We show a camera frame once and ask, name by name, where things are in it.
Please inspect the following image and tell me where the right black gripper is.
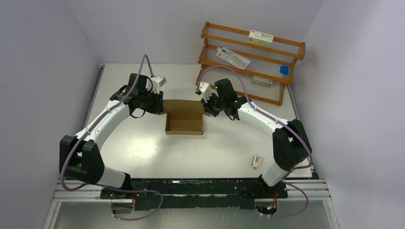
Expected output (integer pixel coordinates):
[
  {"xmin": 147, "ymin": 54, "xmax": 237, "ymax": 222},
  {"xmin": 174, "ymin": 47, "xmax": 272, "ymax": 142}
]
[{"xmin": 200, "ymin": 91, "xmax": 226, "ymax": 117}]

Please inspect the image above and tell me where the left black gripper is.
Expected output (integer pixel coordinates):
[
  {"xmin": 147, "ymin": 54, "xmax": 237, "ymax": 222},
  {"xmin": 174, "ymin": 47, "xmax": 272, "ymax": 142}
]
[{"xmin": 139, "ymin": 87, "xmax": 164, "ymax": 115}]

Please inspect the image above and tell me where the brown cardboard box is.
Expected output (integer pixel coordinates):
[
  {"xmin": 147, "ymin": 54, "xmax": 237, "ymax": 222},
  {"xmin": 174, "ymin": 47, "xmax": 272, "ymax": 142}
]
[{"xmin": 159, "ymin": 99, "xmax": 211, "ymax": 135}]

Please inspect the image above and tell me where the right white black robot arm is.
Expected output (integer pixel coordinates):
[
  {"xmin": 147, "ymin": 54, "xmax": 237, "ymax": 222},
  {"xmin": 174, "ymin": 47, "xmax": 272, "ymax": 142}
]
[{"xmin": 196, "ymin": 79, "xmax": 311, "ymax": 198}]

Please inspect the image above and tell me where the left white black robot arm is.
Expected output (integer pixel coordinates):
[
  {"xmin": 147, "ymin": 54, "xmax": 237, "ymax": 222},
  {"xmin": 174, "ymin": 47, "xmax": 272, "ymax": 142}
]
[{"xmin": 59, "ymin": 73, "xmax": 166, "ymax": 198}]

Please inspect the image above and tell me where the small white box lower shelf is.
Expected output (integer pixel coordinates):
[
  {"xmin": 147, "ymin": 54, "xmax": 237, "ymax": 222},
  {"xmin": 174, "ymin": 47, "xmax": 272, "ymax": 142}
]
[{"xmin": 252, "ymin": 76, "xmax": 273, "ymax": 87}]

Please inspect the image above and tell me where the white green box top shelf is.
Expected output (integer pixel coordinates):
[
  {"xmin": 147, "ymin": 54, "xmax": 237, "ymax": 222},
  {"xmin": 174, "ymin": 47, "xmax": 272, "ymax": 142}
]
[{"xmin": 247, "ymin": 30, "xmax": 274, "ymax": 48}]

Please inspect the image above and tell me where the clear plastic packet with label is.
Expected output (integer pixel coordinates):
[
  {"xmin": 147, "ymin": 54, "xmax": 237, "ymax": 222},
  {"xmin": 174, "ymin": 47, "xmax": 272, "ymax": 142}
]
[{"xmin": 216, "ymin": 47, "xmax": 251, "ymax": 69}]

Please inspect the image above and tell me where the orange wooden shelf rack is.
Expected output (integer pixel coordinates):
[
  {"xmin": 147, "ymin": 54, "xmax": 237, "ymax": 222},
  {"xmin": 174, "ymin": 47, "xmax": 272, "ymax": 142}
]
[{"xmin": 197, "ymin": 21, "xmax": 306, "ymax": 106}]

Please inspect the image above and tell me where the blue cap bottle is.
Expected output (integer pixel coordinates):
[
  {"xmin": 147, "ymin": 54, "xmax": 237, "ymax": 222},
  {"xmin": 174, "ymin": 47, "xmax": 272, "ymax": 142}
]
[{"xmin": 279, "ymin": 65, "xmax": 290, "ymax": 75}]

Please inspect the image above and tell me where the small pink white stapler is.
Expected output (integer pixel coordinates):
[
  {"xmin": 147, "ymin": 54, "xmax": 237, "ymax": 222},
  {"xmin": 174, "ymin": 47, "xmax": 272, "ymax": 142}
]
[{"xmin": 251, "ymin": 154, "xmax": 264, "ymax": 169}]

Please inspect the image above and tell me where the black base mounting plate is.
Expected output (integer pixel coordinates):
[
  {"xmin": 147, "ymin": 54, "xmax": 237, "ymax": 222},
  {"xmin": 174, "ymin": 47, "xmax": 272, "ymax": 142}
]
[{"xmin": 100, "ymin": 178, "xmax": 288, "ymax": 211}]

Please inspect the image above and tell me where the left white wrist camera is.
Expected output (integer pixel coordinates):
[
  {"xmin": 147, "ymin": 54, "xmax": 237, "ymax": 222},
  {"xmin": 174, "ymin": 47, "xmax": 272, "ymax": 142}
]
[{"xmin": 151, "ymin": 75, "xmax": 166, "ymax": 94}]

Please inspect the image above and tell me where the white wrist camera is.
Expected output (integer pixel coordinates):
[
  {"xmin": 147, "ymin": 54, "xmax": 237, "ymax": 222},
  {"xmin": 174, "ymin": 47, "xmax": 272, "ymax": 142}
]
[
  {"xmin": 151, "ymin": 75, "xmax": 166, "ymax": 94},
  {"xmin": 197, "ymin": 82, "xmax": 214, "ymax": 103}
]

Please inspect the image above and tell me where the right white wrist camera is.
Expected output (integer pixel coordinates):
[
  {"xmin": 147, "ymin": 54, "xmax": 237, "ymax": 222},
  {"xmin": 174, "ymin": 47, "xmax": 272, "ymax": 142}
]
[{"xmin": 197, "ymin": 82, "xmax": 214, "ymax": 103}]

